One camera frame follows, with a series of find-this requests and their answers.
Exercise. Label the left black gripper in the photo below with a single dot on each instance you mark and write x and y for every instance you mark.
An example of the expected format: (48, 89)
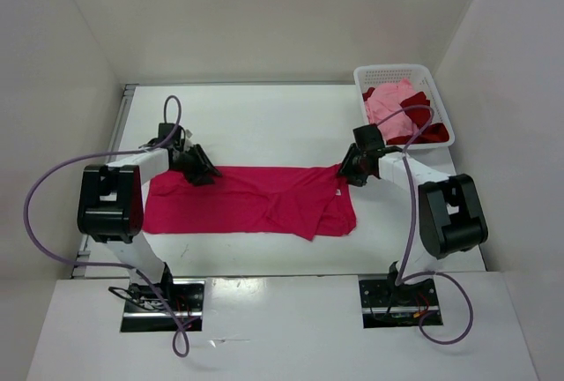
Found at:
(199, 176)

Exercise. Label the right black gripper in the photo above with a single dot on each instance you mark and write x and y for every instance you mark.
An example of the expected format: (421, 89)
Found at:
(345, 165)

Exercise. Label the magenta t shirt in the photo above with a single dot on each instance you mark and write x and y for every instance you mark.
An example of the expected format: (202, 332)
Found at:
(306, 202)

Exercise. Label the light pink t shirt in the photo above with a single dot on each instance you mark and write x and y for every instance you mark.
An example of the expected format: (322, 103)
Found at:
(385, 99)

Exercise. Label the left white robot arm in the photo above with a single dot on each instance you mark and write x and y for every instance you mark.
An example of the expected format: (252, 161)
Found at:
(111, 206)

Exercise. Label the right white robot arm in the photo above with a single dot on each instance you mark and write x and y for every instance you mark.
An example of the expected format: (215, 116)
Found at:
(446, 214)

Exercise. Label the dark red t shirt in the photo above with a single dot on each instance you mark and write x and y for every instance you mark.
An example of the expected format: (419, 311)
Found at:
(418, 109)

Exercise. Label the white plastic basket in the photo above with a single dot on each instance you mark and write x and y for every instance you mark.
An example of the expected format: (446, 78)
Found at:
(437, 131)

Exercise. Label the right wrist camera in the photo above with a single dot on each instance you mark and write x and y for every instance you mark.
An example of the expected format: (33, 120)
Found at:
(368, 138)

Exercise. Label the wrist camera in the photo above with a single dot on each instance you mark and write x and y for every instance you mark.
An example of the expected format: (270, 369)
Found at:
(174, 136)
(368, 138)

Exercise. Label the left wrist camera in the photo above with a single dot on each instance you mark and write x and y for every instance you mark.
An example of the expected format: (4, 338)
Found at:
(174, 136)

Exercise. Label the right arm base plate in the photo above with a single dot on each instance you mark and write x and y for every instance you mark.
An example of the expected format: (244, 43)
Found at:
(384, 306)

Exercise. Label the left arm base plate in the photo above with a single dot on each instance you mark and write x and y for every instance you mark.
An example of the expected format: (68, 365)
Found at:
(144, 312)

